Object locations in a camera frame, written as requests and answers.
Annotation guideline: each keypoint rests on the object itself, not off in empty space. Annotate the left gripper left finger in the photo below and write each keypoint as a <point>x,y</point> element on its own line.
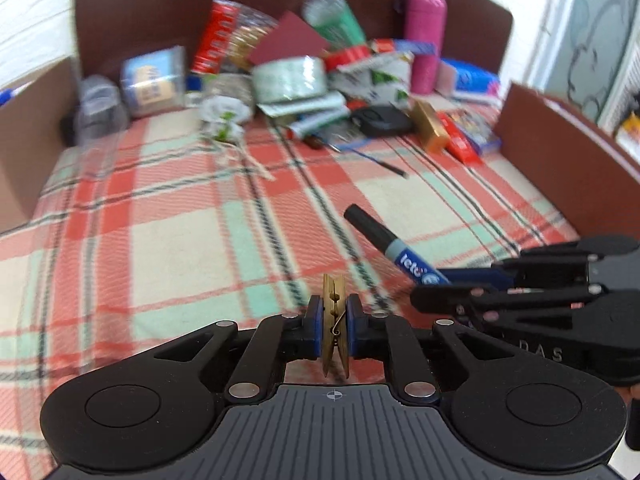
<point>262,355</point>

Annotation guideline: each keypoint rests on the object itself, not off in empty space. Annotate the pink thermos bottle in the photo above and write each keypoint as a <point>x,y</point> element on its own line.
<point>425,21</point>

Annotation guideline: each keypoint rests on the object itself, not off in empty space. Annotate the gold bar box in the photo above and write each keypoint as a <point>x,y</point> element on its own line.
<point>430,131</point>

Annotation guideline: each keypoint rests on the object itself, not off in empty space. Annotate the red snack bag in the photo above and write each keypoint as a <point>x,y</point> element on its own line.
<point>232,32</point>

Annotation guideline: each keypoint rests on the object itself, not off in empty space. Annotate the clear plastic cup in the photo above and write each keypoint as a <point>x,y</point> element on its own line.
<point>99,127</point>

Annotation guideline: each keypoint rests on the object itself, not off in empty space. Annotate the red tape roll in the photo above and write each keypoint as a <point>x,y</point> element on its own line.
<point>345,57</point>

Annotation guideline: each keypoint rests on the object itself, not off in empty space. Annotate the grey marker pen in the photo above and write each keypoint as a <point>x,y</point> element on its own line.
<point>393,248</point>

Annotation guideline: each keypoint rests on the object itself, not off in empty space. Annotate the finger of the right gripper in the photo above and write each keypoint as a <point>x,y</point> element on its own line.
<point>494,277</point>

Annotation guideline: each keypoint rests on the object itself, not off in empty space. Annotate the christmas tree pouch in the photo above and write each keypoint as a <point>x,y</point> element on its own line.
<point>382,79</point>

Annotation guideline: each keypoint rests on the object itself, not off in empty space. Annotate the blue playing card box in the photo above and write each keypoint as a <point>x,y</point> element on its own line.
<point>478,132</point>

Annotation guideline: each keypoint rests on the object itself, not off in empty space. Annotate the patterned green tape roll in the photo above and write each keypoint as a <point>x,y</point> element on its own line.
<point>289,79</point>

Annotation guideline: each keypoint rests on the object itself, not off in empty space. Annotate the red cap marker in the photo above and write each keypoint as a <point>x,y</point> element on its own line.
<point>319,121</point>

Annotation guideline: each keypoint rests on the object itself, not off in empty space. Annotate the dark red sandpaper sheet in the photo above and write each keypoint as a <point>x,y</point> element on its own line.
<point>291,38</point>

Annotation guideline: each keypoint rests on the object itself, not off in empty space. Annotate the plaid tablecloth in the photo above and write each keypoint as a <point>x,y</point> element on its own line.
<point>183,233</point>

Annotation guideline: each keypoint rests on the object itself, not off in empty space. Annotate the blue wire tool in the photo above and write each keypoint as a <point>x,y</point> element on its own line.
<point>379,162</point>

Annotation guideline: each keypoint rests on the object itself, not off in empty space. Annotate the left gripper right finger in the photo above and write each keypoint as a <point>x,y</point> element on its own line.
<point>402,349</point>

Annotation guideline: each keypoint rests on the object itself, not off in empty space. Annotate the wooden clothespin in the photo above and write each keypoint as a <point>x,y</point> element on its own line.
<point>334,323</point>

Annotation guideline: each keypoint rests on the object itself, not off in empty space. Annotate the clear plastic case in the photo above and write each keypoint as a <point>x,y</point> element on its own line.
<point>97,94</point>

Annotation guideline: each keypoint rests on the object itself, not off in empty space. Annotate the blue cotton swab jar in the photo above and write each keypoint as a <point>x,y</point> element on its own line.
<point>155,82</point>

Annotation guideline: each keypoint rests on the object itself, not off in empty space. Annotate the right brown cardboard box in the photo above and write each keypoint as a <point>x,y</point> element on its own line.
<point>582,171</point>

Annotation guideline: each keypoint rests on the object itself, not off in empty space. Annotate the grey drawstring pouch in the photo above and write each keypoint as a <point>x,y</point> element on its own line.
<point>227,106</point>

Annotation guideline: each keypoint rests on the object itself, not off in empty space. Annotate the left cardboard box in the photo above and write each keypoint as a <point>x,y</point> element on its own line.
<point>31,138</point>

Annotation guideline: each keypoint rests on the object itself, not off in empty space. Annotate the red blue toothpaste box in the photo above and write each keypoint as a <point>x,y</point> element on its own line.
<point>387,45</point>

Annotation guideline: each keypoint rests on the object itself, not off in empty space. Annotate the green wet wipes canister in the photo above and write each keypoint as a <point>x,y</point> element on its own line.
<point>335,22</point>

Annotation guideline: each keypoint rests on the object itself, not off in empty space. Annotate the blue tissue pack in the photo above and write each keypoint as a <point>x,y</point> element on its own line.
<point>463,81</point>

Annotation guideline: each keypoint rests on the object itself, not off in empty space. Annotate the black case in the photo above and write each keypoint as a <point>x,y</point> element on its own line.
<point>381,121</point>

